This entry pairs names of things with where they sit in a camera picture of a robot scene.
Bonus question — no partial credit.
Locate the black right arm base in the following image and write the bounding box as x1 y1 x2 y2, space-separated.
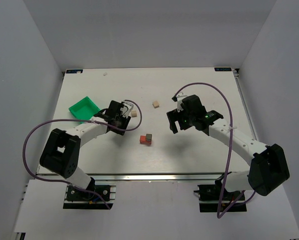
194 174 248 213

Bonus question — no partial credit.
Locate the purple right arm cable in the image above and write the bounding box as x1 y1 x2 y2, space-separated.
172 82 256 220

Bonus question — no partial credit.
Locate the blue corner label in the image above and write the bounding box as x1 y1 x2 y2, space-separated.
65 69 83 74
214 67 232 72

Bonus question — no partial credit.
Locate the red wood block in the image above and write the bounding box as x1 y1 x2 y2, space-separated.
139 135 152 145

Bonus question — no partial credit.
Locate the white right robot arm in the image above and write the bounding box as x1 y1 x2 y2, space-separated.
167 93 290 196

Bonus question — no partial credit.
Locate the aluminium right frame rail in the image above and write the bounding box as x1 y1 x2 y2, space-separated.
231 68 273 173

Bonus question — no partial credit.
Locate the aluminium frame rail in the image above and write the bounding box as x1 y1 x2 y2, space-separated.
36 171 274 183
231 68 273 173

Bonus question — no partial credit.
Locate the dark olive cube block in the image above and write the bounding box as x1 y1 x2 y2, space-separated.
145 133 153 142

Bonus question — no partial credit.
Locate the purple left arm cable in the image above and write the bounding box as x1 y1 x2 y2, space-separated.
22 99 143 210

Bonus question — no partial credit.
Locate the blue left corner label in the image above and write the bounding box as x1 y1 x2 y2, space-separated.
65 69 83 74

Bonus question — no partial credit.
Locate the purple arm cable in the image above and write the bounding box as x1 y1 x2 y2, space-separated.
22 99 143 210
172 82 256 220

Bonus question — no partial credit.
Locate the blue right corner label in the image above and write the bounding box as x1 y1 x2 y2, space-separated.
214 67 232 72

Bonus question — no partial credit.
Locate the aluminium front frame rail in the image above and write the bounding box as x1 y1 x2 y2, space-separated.
36 171 274 183

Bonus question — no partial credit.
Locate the wood cube with red square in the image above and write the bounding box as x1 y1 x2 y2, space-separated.
131 111 137 118

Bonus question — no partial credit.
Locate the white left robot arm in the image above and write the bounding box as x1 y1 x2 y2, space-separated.
39 100 134 191

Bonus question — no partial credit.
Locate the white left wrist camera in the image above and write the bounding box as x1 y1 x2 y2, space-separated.
120 99 134 118

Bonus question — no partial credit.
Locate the green plastic tray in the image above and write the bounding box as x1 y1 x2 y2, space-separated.
68 96 100 120

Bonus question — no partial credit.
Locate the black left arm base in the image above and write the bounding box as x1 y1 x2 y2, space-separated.
63 183 117 210

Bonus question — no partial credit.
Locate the wood cube with number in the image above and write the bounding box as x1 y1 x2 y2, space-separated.
152 100 160 109

